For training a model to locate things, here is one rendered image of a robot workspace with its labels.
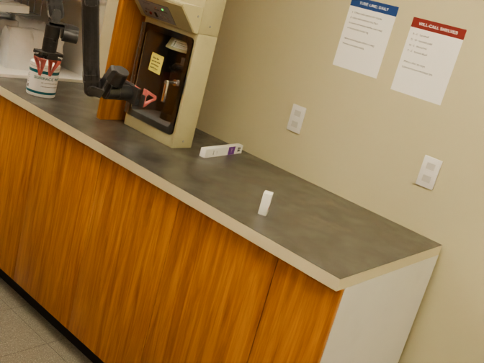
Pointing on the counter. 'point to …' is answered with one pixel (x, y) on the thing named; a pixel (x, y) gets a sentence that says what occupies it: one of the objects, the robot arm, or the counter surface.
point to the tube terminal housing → (204, 53)
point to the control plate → (156, 11)
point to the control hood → (179, 14)
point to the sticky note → (155, 63)
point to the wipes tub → (47, 90)
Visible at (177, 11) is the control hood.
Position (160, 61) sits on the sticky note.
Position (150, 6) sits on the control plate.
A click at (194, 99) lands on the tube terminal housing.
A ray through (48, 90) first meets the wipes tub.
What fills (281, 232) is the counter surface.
